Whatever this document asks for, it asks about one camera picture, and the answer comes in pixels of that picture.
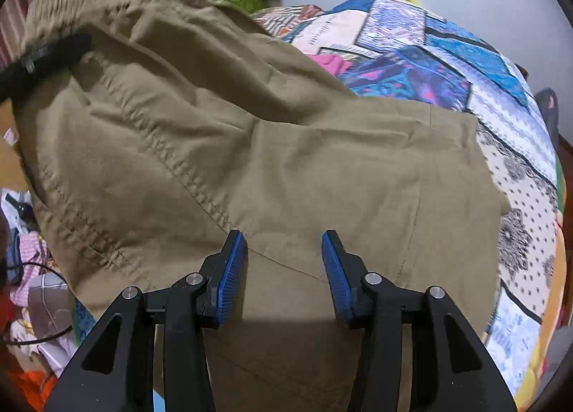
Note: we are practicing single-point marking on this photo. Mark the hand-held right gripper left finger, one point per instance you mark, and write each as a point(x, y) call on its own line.
point(231, 275)

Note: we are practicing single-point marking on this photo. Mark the patchwork printed blanket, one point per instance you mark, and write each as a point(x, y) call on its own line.
point(470, 94)

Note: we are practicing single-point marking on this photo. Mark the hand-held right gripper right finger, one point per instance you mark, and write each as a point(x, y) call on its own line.
point(336, 275)

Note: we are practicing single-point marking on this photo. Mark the pile of colourful clothes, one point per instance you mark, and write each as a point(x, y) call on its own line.
point(36, 300)

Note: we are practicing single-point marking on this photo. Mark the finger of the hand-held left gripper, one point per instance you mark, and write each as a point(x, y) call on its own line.
point(44, 56)

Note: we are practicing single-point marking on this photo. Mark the khaki pants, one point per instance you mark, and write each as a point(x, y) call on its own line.
point(250, 157)

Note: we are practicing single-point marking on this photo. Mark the cardboard box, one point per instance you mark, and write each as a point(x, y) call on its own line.
point(11, 148)

